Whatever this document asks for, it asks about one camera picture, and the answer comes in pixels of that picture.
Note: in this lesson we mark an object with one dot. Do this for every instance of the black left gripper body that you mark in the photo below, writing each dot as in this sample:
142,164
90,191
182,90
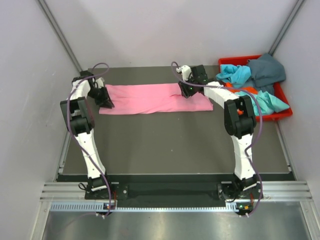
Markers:
98,94

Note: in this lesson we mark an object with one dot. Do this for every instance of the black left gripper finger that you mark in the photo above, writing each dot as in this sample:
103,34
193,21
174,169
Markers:
107,105
106,97

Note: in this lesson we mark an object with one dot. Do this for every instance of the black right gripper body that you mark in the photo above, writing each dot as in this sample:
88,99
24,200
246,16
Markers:
190,88

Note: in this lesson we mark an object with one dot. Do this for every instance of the pink t shirt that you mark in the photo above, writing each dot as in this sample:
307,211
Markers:
153,98

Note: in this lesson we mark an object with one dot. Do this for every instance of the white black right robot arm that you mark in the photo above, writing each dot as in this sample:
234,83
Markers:
239,123

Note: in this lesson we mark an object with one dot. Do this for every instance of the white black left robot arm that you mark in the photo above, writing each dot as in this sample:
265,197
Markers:
80,124

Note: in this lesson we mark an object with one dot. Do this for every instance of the light blue t shirt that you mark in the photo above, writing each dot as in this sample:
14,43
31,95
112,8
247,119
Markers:
237,75

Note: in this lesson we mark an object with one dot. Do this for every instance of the red plastic bin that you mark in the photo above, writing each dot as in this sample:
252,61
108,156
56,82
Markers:
278,90

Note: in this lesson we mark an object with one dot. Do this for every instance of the orange t shirt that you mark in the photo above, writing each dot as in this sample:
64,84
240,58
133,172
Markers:
250,89

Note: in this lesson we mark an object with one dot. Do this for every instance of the grey blue t shirt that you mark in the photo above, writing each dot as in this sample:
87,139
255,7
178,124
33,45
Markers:
265,72

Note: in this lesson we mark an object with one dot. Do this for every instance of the teal t shirt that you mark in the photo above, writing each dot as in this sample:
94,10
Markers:
269,103

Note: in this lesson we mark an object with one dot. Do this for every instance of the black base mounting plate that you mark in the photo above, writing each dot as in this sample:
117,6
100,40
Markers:
213,190

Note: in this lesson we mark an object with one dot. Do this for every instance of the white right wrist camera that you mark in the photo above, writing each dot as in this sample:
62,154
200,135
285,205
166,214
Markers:
184,72

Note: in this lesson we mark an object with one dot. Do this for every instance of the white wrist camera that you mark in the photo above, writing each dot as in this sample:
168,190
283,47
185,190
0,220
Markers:
100,82
184,72

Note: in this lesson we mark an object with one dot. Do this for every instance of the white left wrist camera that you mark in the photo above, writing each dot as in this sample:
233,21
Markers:
100,82

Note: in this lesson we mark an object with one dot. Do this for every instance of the left aluminium corner post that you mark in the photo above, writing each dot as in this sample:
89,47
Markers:
59,33

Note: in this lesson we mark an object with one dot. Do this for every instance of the aluminium corner post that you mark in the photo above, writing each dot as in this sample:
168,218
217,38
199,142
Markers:
59,33
298,5

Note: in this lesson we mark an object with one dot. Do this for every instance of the slotted cable duct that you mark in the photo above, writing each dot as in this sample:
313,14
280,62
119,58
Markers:
103,207

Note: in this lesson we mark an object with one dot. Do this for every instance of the right aluminium corner post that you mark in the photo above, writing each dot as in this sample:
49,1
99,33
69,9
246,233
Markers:
298,5

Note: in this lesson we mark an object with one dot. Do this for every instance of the aluminium frame rail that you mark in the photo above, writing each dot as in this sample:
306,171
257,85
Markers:
273,191

